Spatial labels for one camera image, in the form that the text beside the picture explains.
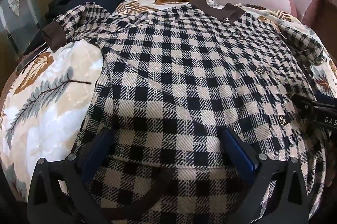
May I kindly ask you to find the cream leaf-print fleece blanket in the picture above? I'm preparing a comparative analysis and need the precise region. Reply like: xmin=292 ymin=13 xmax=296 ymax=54
xmin=1 ymin=0 xmax=336 ymax=199

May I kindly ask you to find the black cream checked jacket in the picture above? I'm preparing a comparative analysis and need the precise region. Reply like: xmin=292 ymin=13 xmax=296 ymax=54
xmin=55 ymin=3 xmax=326 ymax=223

